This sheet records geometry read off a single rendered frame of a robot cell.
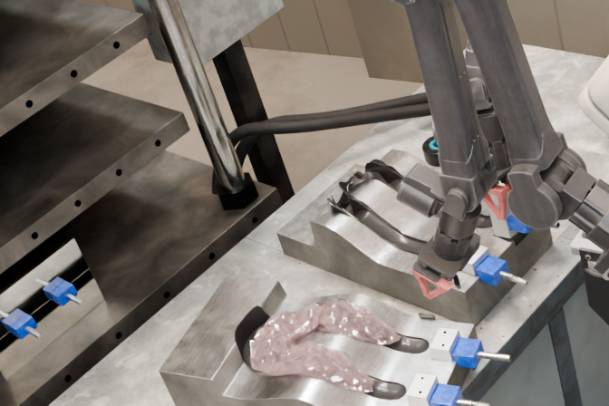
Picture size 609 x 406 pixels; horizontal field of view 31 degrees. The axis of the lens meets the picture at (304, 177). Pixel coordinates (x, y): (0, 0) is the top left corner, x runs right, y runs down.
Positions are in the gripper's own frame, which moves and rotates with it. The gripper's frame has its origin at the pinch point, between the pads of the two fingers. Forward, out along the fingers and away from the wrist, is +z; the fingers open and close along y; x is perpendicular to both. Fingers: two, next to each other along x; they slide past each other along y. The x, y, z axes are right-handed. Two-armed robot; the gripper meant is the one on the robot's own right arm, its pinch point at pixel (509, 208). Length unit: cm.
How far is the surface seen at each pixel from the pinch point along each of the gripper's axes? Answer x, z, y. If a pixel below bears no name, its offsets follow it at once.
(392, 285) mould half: -17.9, 10.0, 16.8
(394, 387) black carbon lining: 0.4, 14.5, 37.9
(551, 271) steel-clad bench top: 3.9, 14.1, -2.9
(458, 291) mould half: -0.5, 7.6, 17.3
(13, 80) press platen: -81, -42, 45
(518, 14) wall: -130, 24, -170
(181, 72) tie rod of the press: -70, -31, 13
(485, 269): 2.3, 5.5, 12.3
